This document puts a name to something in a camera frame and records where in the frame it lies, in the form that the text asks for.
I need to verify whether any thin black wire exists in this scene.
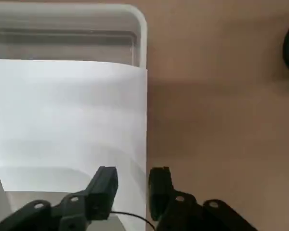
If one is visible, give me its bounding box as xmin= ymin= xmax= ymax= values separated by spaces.
xmin=109 ymin=211 xmax=157 ymax=228

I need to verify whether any white A4 paper sheet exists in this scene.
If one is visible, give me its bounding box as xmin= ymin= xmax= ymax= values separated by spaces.
xmin=0 ymin=59 xmax=149 ymax=216

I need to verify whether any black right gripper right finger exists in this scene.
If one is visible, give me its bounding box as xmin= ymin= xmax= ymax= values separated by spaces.
xmin=148 ymin=166 xmax=258 ymax=231

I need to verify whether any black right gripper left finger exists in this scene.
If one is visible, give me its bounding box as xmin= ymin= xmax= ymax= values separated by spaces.
xmin=0 ymin=166 xmax=119 ymax=231

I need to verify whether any white plastic bin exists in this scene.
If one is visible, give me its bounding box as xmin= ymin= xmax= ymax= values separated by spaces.
xmin=0 ymin=4 xmax=149 ymax=231

